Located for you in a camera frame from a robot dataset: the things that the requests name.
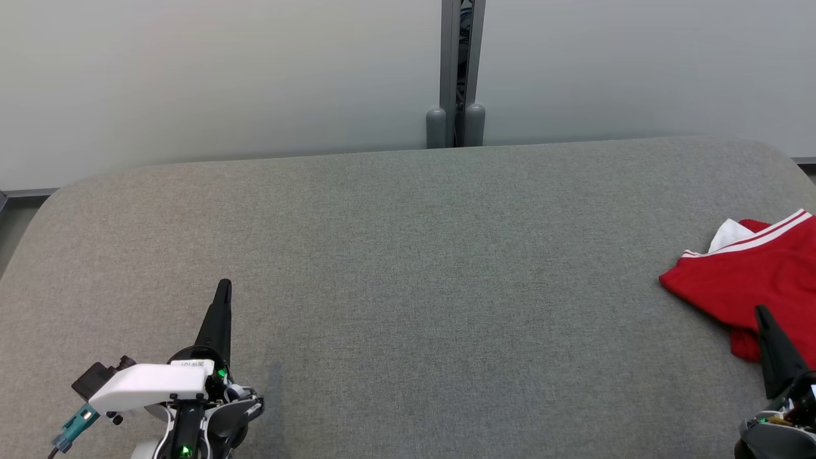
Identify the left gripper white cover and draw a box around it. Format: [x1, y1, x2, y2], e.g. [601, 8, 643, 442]
[88, 279, 265, 458]

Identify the left camera cable teal plug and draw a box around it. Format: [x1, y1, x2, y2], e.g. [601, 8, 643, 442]
[50, 403, 101, 459]

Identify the grey partition post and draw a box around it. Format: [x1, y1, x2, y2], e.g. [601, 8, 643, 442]
[425, 0, 487, 149]

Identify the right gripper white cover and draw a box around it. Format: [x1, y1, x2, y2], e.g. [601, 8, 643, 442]
[743, 305, 816, 429]

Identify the red Bulls 23 jersey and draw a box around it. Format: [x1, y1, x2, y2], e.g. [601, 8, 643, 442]
[659, 209, 816, 370]

